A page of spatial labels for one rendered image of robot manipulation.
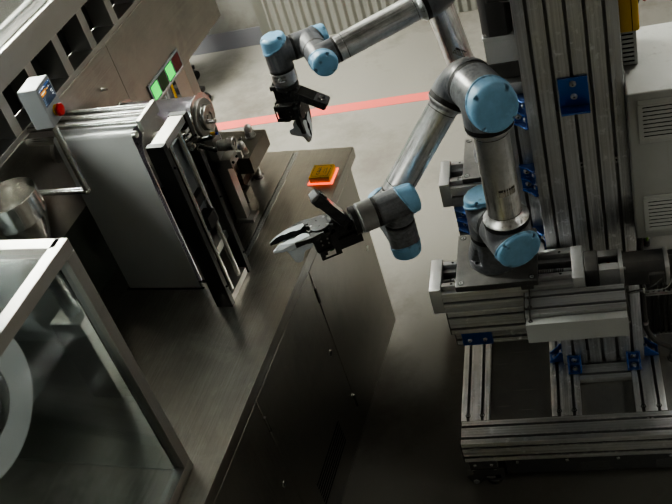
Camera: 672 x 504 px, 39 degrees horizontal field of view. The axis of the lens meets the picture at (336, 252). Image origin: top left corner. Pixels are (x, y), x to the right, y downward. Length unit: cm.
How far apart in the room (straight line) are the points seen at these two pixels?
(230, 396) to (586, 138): 114
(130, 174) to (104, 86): 50
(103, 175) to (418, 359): 151
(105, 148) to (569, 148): 122
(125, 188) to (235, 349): 52
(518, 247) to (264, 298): 72
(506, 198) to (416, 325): 146
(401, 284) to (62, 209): 163
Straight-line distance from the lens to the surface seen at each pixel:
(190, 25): 349
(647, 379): 310
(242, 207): 290
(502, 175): 229
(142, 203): 261
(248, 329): 255
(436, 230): 413
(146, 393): 209
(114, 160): 255
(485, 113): 215
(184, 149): 246
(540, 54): 245
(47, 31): 281
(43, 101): 222
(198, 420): 238
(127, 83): 309
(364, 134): 489
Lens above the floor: 254
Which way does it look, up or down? 38 degrees down
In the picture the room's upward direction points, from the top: 18 degrees counter-clockwise
